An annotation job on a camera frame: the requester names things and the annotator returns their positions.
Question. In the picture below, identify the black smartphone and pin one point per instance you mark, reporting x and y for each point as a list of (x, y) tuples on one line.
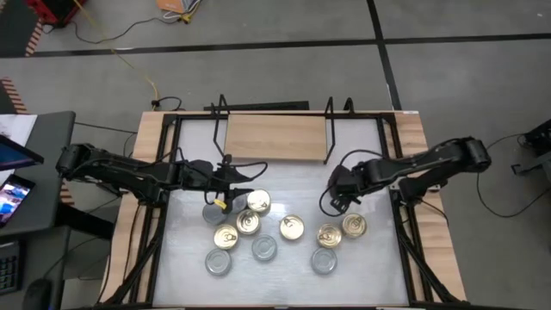
[(15, 198)]

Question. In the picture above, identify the black power plug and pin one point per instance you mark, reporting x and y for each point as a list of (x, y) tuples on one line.
[(156, 102)]

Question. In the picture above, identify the black computer mouse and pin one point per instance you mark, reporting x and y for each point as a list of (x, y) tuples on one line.
[(38, 295)]

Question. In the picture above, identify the black equipment stand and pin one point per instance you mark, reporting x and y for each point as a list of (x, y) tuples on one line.
[(538, 140)]

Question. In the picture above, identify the white paper sheet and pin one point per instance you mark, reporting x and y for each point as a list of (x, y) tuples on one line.
[(19, 127)]

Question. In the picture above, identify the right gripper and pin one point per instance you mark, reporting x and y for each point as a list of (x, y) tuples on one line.
[(343, 180)]

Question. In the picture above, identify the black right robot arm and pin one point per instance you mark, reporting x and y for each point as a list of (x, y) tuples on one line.
[(430, 161)]

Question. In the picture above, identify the red box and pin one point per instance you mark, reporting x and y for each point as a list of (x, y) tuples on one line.
[(56, 8)]

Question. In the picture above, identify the dark mat orange striped edge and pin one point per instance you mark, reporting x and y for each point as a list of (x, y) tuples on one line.
[(17, 26)]

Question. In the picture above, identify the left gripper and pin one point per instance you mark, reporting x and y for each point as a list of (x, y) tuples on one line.
[(226, 177)]

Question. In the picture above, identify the grey desk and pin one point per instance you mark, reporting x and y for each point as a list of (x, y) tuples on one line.
[(51, 172)]

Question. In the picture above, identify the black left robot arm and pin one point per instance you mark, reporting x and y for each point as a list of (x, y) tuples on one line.
[(129, 172)]

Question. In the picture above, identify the black tablet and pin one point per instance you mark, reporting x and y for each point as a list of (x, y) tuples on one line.
[(13, 155)]

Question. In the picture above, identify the wooden shelf with black frame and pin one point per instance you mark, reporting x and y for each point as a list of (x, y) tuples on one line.
[(275, 138)]

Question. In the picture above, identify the black flat bar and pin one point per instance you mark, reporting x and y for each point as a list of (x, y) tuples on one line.
[(267, 105)]

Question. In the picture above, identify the black aluminium rig frame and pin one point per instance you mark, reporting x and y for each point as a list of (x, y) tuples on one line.
[(169, 118)]

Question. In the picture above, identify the orange flat package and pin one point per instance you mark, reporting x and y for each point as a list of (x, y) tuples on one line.
[(170, 5)]

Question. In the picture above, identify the black keyboard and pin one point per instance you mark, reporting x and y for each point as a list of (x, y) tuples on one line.
[(8, 269)]

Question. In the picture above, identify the orange black striped ramp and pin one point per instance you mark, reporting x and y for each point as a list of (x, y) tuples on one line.
[(15, 97)]

